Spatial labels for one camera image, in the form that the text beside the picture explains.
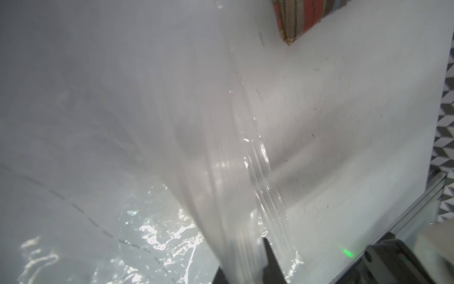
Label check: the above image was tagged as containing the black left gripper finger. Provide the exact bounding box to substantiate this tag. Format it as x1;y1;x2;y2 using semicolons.
262;238;287;284

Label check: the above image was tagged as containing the clear plastic vacuum bag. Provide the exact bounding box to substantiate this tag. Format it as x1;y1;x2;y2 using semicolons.
1;1;306;284

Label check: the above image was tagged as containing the red plaid shirt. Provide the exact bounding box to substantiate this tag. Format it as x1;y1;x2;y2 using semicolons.
273;0;349;45

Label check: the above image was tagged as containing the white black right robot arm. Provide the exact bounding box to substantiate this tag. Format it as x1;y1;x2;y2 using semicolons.
333;220;454;284

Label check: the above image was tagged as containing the aluminium frame right floor rail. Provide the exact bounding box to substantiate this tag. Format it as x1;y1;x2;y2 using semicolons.
383;170;447;247

